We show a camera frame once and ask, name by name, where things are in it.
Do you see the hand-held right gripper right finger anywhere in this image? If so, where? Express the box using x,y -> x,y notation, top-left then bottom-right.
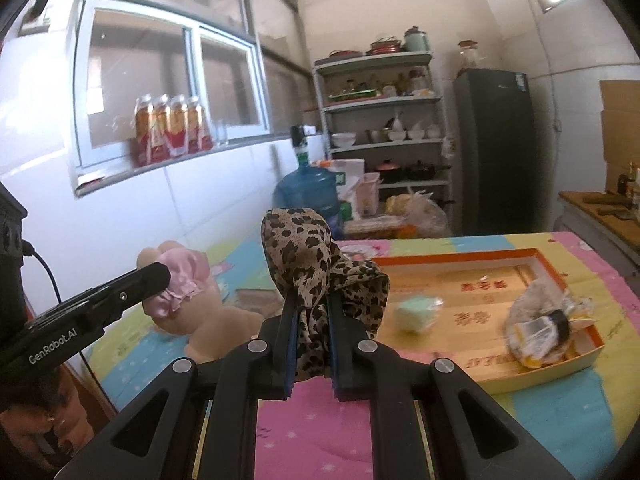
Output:
325,295 -> 576,480

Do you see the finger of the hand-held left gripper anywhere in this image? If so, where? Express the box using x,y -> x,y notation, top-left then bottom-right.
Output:
90,262 -> 173,328

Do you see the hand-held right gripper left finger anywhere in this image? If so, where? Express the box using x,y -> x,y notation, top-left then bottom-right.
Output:
52,305 -> 306,480

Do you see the pink scrunchie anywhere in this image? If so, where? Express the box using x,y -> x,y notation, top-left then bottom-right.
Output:
145,250 -> 211,321

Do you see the beige plush toy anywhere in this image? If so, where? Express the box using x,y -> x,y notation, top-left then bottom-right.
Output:
137,241 -> 266,363

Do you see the bagged green sponge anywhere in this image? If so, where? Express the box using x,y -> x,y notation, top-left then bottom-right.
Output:
392,294 -> 443,335

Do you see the leopard print scarf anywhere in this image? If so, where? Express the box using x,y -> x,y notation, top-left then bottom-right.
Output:
261,206 -> 391,383

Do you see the orange-rimmed cardboard box tray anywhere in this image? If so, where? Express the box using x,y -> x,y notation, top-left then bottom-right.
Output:
372,247 -> 606,395

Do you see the yellow snack packet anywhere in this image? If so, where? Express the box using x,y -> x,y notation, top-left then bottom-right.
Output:
515,317 -> 571,368

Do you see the floral cloth scrunchie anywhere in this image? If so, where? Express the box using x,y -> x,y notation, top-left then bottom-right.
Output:
505,280 -> 596,346

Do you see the person's left hand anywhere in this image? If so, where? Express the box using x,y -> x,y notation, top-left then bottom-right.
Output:
0,395 -> 96,471

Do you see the floral tissue pack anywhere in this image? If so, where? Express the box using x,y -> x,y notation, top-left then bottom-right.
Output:
234,287 -> 286,316

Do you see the clear noodle packet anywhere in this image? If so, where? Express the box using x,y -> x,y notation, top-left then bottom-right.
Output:
345,216 -> 408,240

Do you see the shrink-wrapped drink bottle pack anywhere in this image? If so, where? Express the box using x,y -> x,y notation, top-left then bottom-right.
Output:
134,94 -> 215,167

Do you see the blue water jug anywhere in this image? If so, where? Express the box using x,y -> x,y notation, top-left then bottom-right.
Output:
272,164 -> 342,221

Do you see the clear plastic bag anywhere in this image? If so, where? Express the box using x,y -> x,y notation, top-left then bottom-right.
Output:
385,187 -> 448,238

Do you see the pink plastic bin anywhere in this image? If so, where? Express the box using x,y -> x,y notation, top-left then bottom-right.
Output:
352,172 -> 382,218

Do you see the white sack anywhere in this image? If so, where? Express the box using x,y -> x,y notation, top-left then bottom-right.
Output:
327,158 -> 366,201

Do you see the colourful cartoon printed bedsheet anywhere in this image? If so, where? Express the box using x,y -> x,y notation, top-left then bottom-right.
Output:
90,231 -> 640,480

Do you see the black wok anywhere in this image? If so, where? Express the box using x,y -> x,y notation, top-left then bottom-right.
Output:
400,161 -> 451,182

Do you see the black water jug pump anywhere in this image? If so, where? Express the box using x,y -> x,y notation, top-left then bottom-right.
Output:
291,125 -> 311,167

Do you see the sliding window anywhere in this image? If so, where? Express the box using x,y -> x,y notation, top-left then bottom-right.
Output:
70,0 -> 273,196

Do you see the dark grey refrigerator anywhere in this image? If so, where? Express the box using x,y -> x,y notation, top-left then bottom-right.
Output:
454,67 -> 536,236

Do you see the kitchen counter cabinet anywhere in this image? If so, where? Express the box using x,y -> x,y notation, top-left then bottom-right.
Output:
557,190 -> 640,281

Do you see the wooden cutting board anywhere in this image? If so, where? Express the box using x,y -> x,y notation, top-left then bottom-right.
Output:
560,191 -> 640,211

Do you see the grey metal shelf rack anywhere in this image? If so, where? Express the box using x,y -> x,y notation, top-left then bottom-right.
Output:
312,51 -> 453,231

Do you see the teal canister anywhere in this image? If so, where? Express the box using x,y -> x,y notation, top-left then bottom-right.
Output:
402,26 -> 432,53

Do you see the glass jar with red lid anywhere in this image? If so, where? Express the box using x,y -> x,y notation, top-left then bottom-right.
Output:
457,40 -> 488,71

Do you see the row of condiment bottles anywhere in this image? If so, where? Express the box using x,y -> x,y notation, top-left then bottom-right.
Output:
617,162 -> 640,196

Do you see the brown cardboard sheet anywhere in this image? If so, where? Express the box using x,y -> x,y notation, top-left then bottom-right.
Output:
599,79 -> 640,196

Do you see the black cable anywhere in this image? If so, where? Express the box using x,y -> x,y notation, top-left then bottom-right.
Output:
22,242 -> 96,391

